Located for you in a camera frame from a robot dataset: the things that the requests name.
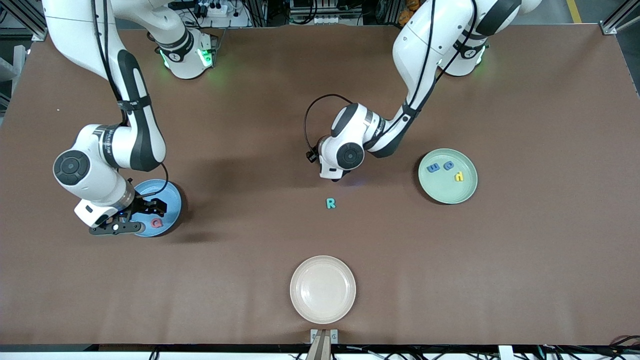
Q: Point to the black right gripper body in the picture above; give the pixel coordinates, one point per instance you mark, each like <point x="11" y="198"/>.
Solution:
<point x="139" y="205"/>

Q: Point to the red foam letter Q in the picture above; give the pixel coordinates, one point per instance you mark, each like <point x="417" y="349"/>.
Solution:
<point x="154" y="223"/>

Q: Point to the teal foam letter R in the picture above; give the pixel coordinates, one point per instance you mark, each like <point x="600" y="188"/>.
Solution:
<point x="328" y="203"/>

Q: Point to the blue foam lowercase m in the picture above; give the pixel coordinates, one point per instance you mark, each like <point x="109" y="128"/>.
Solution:
<point x="433" y="167"/>

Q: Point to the blue foam lowercase a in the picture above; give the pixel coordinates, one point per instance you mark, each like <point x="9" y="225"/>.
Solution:
<point x="451" y="167"/>

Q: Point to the yellow foam lowercase h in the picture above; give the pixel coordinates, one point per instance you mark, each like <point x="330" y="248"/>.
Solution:
<point x="458" y="176"/>

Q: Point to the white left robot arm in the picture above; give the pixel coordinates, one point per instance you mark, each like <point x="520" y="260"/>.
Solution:
<point x="425" y="45"/>

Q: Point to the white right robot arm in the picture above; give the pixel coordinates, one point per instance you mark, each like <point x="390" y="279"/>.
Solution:
<point x="135" y="100"/>

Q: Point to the blue plate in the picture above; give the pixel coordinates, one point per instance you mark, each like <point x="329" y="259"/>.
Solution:
<point x="172" y="200"/>

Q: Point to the beige plate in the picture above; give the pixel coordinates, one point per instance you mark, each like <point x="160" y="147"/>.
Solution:
<point x="323" y="289"/>

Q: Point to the green plate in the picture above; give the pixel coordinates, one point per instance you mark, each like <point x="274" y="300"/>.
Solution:
<point x="447" y="192"/>

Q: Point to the white power strip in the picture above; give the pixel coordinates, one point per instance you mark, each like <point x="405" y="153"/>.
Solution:
<point x="215" y="8"/>

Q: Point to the electronics rack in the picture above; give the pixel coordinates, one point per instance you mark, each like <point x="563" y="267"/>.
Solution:
<point x="325" y="19"/>

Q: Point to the orange bagged items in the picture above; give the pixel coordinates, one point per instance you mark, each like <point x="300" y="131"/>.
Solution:
<point x="407" y="15"/>

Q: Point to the aluminium frame post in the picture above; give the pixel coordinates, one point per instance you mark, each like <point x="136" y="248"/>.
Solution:
<point x="39" y="35"/>
<point x="609" y="27"/>

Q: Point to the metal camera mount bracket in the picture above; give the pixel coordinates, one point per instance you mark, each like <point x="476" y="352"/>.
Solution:
<point x="324" y="345"/>

